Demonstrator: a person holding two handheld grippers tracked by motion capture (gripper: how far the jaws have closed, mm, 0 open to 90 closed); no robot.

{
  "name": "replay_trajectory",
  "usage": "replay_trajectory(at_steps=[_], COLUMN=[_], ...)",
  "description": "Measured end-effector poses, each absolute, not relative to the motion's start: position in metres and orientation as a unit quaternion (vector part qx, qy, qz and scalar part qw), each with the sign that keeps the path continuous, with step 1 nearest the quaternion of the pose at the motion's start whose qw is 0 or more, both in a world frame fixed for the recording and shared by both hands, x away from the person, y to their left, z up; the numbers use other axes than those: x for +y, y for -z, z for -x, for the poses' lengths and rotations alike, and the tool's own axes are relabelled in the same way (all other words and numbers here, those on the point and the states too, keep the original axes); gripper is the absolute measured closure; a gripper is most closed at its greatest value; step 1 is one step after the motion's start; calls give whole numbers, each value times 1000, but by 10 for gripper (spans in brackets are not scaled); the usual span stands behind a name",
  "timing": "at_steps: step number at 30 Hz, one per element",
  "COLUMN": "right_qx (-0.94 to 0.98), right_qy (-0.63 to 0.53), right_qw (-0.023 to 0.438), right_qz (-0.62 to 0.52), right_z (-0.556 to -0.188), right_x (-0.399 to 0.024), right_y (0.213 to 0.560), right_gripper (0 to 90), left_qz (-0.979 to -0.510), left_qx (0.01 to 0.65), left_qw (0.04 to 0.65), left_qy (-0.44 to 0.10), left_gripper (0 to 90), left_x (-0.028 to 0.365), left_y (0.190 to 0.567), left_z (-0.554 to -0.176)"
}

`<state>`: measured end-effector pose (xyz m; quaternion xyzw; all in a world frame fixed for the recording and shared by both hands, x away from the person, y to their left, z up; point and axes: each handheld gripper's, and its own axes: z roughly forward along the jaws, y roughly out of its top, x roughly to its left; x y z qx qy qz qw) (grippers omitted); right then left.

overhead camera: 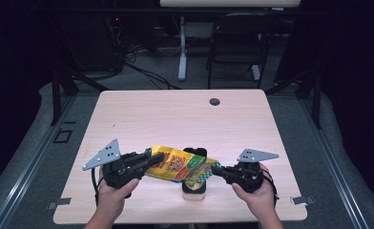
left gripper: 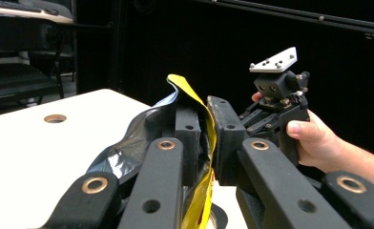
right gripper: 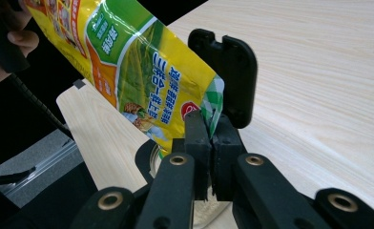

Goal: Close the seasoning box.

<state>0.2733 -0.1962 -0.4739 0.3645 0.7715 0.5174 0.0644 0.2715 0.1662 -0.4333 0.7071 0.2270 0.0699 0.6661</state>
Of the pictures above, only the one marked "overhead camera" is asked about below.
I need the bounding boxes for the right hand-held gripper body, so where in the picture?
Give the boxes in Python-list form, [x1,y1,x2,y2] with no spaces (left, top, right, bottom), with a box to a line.
[224,148,281,194]

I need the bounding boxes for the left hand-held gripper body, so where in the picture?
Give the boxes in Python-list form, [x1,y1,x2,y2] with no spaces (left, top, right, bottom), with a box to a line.
[81,137,152,191]

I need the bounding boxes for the yellow snack pouch green cap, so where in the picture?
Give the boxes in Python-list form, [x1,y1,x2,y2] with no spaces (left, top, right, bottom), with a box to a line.
[144,144,223,185]

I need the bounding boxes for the person's right hand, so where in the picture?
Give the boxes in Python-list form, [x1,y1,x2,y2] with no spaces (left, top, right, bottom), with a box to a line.
[231,162,281,221]

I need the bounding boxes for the person's left hand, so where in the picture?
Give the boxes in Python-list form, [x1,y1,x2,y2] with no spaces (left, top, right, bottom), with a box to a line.
[95,167,141,221]

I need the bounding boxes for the grey tape piece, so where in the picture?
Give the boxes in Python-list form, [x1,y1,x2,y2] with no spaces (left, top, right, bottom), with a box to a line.
[47,197,73,211]
[289,195,316,206]

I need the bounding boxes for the black metal stand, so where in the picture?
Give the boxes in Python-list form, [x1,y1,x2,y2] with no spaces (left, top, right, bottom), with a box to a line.
[264,68,323,130]
[49,62,111,126]

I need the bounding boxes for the white desk foot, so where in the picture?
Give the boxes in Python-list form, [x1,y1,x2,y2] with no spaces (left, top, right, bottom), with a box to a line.
[250,64,262,81]

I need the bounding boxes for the white desk leg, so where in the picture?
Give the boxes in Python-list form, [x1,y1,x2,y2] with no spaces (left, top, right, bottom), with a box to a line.
[177,15,189,82]

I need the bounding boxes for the black folding chair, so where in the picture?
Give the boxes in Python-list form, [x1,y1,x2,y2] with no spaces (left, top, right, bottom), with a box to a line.
[206,12,281,91]

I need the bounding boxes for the dark computer tower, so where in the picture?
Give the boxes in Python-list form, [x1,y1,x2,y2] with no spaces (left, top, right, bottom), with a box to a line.
[60,12,124,73]

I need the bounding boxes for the black horizontal bar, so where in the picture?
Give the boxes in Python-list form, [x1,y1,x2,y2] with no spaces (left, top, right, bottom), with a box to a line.
[37,7,336,15]

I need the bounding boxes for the left hand-held gripper black cable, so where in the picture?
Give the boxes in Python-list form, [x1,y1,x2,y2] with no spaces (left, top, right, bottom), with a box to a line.
[91,166,106,206]

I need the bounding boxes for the hand-held gripper black cable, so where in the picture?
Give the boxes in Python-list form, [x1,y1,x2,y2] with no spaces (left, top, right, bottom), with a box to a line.
[91,166,106,206]
[260,167,281,208]

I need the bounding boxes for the right hand-held gripper black cable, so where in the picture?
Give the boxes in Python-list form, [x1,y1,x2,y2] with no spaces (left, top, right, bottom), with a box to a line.
[260,167,281,208]

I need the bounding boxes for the black floor cables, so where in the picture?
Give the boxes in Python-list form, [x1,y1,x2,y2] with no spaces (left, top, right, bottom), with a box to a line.
[123,61,183,91]

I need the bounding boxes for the aluminium floor rail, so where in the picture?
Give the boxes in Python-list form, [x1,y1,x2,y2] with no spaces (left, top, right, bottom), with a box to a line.
[299,94,371,229]
[0,94,78,229]

